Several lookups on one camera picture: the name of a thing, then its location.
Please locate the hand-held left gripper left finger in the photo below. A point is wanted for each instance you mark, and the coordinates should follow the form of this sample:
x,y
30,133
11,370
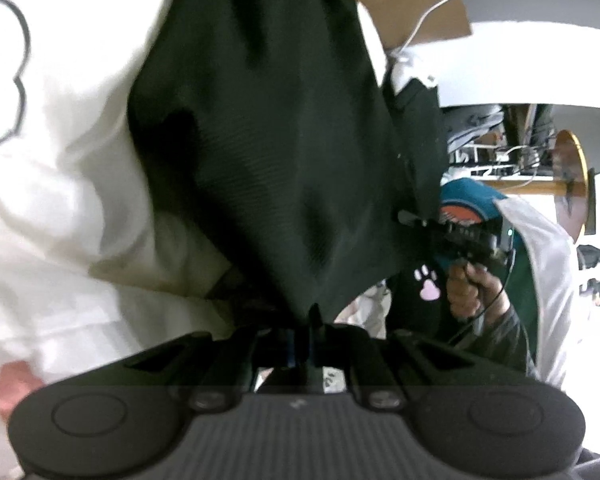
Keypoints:
x,y
289,350

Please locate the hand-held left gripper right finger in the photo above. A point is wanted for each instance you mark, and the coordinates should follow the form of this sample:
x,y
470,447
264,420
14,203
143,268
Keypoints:
x,y
314,350

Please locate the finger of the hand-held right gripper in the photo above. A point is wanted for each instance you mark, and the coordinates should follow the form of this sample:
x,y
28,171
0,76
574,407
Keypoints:
x,y
412,219

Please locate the black pants with bear print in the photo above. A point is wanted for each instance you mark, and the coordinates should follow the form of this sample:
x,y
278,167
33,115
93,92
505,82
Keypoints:
x,y
280,135

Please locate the person's right forearm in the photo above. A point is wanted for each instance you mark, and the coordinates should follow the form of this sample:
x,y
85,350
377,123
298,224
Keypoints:
x,y
505,340

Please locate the person's right hand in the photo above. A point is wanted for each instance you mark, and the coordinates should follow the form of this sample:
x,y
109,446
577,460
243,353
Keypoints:
x,y
472,290

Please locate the teal printed sweatshirt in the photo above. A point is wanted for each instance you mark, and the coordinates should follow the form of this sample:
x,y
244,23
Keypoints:
x,y
460,195

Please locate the black paw print cloth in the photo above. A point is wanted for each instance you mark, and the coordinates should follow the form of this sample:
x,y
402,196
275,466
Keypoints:
x,y
410,305

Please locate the cream towel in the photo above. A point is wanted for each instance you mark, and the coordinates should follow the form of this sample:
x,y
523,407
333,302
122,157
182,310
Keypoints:
x,y
555,285

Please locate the round wooden stand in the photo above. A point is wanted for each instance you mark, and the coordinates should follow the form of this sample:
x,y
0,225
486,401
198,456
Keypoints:
x,y
570,170

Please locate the white cloth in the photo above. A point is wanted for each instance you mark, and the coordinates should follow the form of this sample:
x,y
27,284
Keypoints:
x,y
400,72

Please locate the white printed bedsheet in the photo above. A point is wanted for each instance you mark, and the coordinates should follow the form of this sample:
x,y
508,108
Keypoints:
x,y
70,160

